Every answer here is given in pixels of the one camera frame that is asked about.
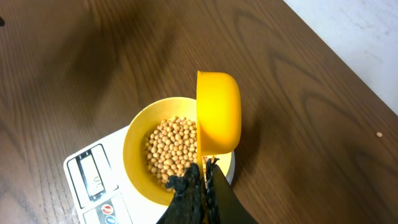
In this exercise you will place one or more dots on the white digital kitchen scale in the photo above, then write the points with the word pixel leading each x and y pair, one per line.
pixel 102 191

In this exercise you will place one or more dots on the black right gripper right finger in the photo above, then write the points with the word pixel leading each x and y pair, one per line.
pixel 223 206

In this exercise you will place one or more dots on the pale yellow bowl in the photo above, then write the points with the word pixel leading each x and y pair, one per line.
pixel 162 140

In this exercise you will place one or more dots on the yellow plastic measuring scoop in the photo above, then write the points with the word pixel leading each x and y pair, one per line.
pixel 218 113

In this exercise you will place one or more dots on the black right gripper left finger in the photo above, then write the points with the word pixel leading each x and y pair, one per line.
pixel 186 206

